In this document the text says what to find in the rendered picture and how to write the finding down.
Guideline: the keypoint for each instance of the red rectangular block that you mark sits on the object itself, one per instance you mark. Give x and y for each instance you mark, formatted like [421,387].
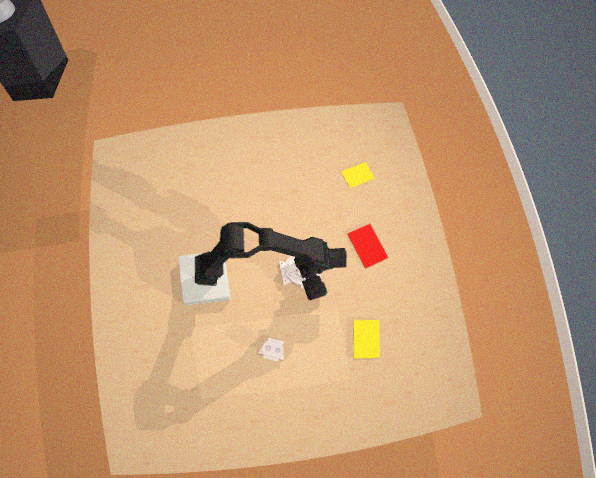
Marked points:
[367,246]

